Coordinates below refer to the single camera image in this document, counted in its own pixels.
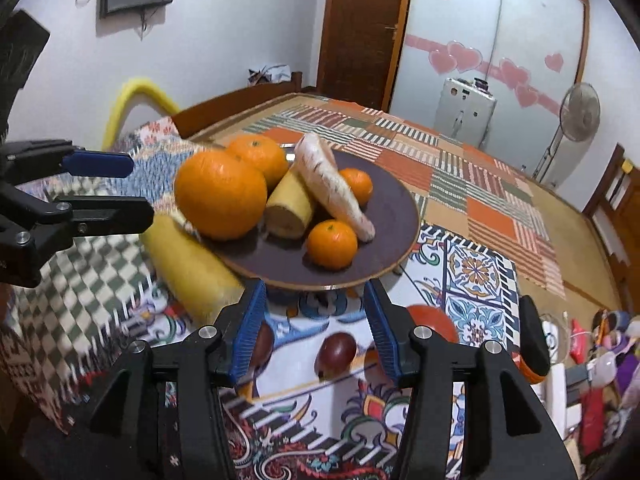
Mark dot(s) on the wooden bed headboard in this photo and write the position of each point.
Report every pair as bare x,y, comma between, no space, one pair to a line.
617,220

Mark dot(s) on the black orange-tipped object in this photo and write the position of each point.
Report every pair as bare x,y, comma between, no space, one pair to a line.
532,330

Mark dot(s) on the heart-decorated sliding wardrobe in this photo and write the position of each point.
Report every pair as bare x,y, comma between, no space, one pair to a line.
465,15

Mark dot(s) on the red packet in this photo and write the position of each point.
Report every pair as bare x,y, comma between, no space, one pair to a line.
592,420

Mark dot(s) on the white charger block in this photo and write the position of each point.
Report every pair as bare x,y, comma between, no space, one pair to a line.
554,385

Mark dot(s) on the standing electric fan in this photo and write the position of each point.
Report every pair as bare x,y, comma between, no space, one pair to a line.
580,110

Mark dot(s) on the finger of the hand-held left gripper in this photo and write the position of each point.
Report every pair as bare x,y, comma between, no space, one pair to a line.
100,164
110,215

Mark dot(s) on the yellow foam tube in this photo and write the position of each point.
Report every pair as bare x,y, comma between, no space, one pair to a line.
122,105

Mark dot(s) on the small tangerine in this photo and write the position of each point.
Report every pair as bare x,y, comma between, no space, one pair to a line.
331,244
357,185

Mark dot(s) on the striped patchwork blanket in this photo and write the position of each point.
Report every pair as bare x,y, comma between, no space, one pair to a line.
475,195

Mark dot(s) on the pile of clothes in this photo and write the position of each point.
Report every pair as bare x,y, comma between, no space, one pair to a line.
270,74

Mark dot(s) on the brown wooden door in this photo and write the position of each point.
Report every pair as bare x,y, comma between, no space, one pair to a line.
362,30

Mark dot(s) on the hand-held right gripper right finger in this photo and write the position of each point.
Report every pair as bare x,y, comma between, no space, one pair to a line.
385,335

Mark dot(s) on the large orange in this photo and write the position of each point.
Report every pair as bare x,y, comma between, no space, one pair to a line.
220,195
257,157

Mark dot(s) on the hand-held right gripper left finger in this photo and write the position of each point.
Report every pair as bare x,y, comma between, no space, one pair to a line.
247,335

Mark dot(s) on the peeled pomelo segment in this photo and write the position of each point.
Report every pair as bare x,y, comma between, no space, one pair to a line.
330,185

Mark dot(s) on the dark purple plate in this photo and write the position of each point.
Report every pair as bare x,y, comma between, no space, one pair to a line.
390,210

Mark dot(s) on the multi-pattern printed quilt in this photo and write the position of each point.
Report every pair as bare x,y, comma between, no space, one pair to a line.
90,300

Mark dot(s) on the white metal box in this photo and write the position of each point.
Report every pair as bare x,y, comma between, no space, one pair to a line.
462,112

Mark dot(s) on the red tomato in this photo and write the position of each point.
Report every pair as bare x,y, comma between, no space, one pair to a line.
435,322

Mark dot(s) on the yellow banana piece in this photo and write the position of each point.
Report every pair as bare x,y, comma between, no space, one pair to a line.
287,210
185,265

